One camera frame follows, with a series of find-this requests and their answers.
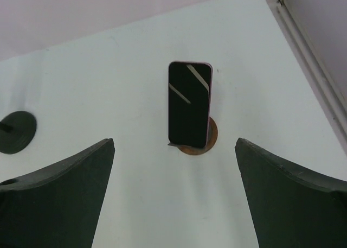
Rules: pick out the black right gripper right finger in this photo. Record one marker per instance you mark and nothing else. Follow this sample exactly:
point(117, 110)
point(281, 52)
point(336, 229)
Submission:
point(290, 205)

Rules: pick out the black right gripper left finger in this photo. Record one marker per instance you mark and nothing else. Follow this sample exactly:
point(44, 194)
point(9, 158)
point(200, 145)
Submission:
point(60, 204)

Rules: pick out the black tripod phone stand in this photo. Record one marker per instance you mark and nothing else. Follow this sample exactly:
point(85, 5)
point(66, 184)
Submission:
point(17, 131)

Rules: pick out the pink phone black screen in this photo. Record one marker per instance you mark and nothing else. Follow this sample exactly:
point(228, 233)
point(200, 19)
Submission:
point(189, 96)

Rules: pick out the white corner frame post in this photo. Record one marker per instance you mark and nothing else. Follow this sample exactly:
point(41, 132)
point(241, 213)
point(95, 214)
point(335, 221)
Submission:
point(312, 68)

